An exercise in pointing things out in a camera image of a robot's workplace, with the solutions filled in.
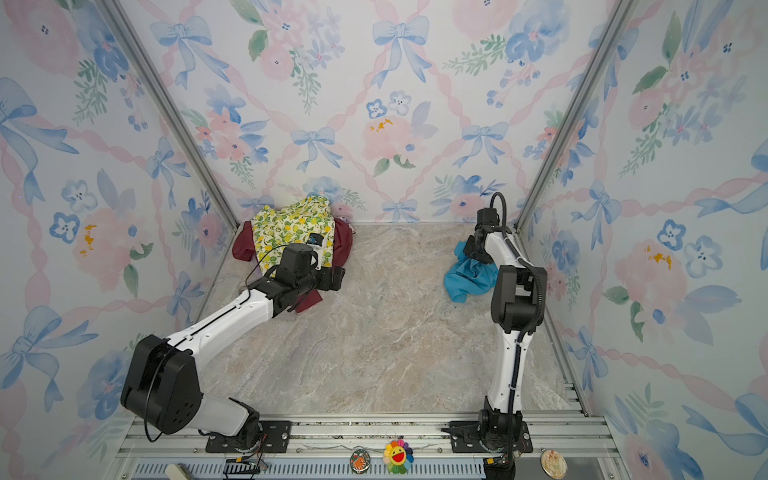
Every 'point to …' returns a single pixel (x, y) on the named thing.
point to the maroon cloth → (245, 248)
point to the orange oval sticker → (360, 461)
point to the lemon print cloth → (274, 228)
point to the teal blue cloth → (469, 277)
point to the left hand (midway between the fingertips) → (331, 264)
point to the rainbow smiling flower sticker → (398, 456)
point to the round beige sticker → (553, 464)
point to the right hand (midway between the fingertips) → (475, 250)
